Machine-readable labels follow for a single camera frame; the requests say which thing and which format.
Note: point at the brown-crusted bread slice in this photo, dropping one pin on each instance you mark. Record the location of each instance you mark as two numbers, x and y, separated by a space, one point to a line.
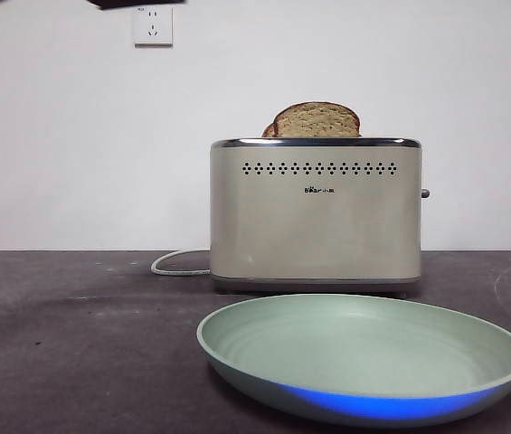
268 131
316 121

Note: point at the cream toaster with chrome top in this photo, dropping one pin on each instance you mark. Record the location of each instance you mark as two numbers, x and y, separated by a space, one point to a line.
318 226

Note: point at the pale green round plate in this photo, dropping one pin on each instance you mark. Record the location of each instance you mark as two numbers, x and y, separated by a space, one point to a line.
363 343

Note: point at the white wall socket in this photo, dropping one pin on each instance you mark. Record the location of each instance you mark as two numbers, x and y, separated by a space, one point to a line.
153 28

